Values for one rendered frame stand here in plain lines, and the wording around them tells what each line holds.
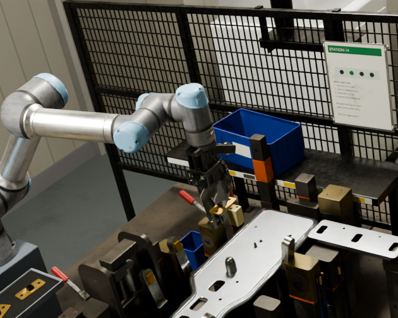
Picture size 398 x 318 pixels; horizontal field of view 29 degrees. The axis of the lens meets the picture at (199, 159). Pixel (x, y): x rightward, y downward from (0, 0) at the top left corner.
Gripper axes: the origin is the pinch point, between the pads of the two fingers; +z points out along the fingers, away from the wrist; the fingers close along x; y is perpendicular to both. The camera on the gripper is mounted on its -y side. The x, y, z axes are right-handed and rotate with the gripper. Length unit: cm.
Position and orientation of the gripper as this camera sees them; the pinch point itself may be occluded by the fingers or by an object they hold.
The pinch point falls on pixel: (222, 200)
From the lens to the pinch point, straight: 209.5
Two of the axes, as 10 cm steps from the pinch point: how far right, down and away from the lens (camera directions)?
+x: 7.8, 1.4, -6.1
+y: -5.9, 5.0, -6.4
